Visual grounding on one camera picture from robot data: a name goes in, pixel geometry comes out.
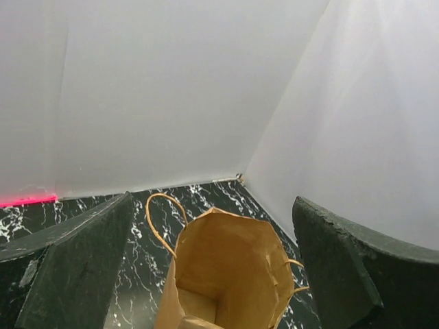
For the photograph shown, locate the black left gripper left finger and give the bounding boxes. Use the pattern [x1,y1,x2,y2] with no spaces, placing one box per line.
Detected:
[1,192,133,328]

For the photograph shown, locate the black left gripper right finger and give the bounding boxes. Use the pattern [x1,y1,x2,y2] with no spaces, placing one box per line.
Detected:
[292,197,438,328]

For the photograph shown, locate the red LED strip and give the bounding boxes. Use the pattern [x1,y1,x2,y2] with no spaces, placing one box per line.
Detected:
[0,195,58,208]

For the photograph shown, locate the brown paper bag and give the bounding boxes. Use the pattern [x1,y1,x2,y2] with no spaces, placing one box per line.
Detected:
[150,207,308,328]

